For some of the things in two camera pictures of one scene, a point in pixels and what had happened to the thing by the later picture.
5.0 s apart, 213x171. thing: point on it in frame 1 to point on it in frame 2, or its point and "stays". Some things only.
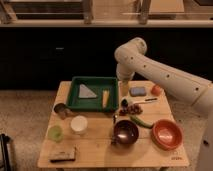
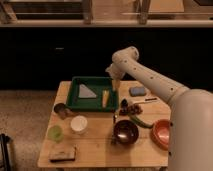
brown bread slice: x=66 y=153 stays
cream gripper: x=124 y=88 to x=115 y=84
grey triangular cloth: x=85 y=92 stays
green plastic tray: x=96 y=85 stays
